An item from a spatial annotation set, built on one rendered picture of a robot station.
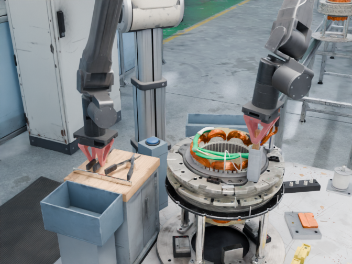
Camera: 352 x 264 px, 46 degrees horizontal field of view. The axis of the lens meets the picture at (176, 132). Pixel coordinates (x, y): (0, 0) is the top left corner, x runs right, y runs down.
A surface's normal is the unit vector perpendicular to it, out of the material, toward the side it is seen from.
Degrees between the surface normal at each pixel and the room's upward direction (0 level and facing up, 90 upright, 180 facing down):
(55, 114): 91
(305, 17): 74
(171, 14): 104
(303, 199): 0
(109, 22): 115
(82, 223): 90
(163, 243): 0
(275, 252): 0
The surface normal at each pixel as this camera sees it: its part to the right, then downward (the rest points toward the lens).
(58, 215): -0.39, 0.40
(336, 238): 0.00, -0.90
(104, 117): 0.47, 0.39
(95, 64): 0.38, 0.72
